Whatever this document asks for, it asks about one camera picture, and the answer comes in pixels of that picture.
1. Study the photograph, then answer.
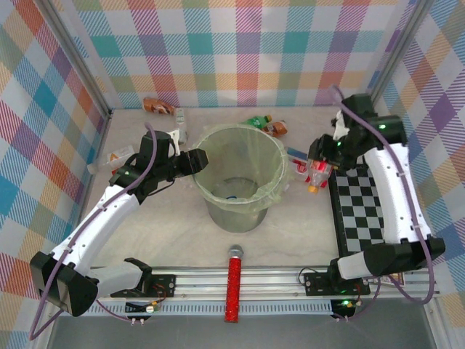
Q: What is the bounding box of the orange cap red label bottle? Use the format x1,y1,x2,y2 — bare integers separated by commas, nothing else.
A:
306,159,334,194

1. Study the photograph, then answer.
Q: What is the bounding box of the blue red label bottle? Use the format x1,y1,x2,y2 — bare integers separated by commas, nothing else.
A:
286,146,310,182

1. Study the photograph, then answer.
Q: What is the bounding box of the green translucent bin liner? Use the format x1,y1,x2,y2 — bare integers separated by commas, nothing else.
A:
191,123,291,215

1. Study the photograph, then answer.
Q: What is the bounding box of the clear plastic trash bin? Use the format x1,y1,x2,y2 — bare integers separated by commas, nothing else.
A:
191,123,291,233

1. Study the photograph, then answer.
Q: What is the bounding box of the black white checkerboard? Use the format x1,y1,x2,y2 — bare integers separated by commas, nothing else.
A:
328,163,392,261

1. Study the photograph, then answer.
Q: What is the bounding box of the red glitter microphone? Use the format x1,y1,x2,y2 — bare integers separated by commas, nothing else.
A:
225,244,245,324

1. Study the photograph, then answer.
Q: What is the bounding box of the playing card box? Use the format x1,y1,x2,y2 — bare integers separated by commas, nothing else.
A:
377,274,406,288

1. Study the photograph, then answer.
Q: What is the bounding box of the small electronics board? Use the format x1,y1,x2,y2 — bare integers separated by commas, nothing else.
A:
125,300,161,314
329,297,359,319

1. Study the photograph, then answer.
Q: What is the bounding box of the aluminium frame post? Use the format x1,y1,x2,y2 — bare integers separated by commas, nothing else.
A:
365,0,434,107
41,0,114,121

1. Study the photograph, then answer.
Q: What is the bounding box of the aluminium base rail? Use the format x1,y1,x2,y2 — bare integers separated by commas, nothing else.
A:
90,267,442,297

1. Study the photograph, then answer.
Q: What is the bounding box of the slotted grey cable tray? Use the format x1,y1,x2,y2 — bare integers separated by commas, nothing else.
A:
86,302,335,316

